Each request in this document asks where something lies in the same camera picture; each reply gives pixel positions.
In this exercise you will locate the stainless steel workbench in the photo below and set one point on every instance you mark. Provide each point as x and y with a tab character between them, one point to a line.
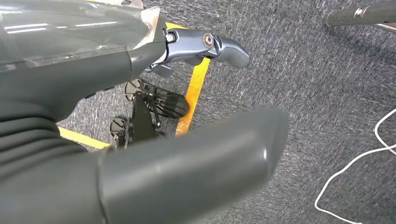
355	15

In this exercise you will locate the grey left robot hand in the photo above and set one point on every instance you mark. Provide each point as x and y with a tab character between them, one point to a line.
62	61

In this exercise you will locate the yellow floor tape square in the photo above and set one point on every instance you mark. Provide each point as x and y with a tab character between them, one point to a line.
193	92

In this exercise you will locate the black robot left leg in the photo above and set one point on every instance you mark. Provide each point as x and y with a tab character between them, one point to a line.
168	105

